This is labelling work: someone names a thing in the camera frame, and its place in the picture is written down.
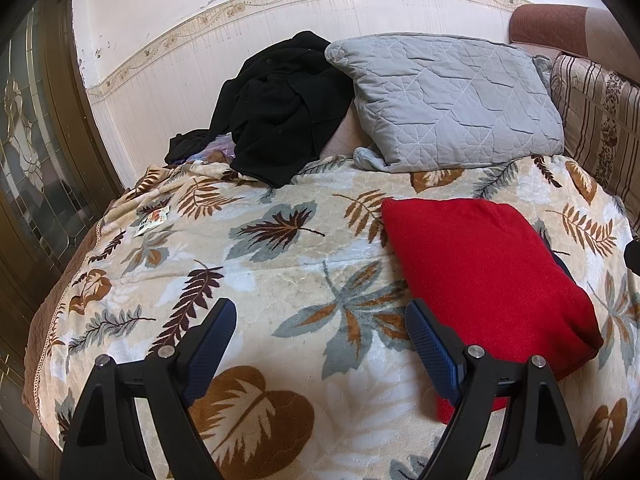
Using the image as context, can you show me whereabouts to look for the leaf pattern fleece blanket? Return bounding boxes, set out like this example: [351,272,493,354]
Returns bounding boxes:
[23,156,639,479]

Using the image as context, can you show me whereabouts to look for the grey quilted pillow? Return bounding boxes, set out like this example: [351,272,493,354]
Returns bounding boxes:
[324,34,564,172]

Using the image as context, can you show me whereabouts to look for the red and blue sweater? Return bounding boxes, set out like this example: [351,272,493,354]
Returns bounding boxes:
[380,197,606,424]

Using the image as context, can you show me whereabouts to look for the pink bed sheet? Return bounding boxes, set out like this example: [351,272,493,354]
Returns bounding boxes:
[319,105,372,159]

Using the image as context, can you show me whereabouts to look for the brown striped pillow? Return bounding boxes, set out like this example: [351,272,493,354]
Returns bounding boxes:
[550,54,639,232]

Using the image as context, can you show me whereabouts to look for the purple patterned cloth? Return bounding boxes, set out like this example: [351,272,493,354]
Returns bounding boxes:
[188,133,235,164]

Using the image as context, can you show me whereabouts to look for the black garment pile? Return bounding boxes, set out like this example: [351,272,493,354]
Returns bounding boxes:
[164,30,354,188]

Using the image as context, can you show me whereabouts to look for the wooden glass panel door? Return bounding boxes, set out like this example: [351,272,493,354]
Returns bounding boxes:
[1,0,122,479]

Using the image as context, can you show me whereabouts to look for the brown upholstered headboard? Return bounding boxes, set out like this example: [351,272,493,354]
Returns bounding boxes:
[509,3,639,82]

